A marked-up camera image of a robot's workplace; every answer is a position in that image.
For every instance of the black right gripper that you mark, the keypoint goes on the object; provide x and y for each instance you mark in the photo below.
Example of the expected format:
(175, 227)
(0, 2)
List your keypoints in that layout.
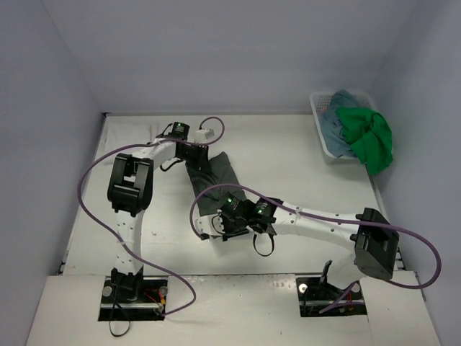
(230, 223)

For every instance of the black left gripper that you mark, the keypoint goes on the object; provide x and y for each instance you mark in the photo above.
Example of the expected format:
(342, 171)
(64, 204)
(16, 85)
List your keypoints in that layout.
(197, 158)

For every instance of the grey t-shirt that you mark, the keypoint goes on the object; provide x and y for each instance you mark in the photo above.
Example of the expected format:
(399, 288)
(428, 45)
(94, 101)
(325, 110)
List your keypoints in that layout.
(219, 171)

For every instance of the green t-shirt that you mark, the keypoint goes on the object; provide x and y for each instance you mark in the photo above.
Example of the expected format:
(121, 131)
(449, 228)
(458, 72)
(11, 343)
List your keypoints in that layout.
(369, 135)

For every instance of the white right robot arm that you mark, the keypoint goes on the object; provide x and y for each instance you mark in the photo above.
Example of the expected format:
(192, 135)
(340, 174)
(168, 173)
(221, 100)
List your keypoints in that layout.
(370, 245)

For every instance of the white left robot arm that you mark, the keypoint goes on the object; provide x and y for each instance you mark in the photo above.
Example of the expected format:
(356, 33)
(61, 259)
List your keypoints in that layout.
(130, 192)

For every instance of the light blue t-shirt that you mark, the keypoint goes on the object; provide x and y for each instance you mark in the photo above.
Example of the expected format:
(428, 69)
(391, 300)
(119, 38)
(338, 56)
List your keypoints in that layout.
(331, 125)

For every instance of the white plastic laundry basket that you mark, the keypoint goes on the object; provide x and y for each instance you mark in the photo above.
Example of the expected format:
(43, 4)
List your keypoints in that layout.
(318, 102)

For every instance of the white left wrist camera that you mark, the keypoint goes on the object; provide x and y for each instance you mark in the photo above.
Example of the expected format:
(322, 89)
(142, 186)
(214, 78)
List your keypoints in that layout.
(204, 135)

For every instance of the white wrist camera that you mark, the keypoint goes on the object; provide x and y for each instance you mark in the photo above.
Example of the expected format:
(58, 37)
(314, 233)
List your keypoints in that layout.
(210, 226)
(204, 135)

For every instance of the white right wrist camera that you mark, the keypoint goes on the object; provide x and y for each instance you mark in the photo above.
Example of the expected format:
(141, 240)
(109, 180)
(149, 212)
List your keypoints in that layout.
(210, 226)

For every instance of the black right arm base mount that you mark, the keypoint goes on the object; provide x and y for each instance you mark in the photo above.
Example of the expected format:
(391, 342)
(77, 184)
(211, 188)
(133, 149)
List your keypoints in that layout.
(318, 298)

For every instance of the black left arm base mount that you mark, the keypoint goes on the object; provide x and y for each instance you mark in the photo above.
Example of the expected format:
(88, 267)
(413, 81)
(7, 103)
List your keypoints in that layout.
(147, 303)

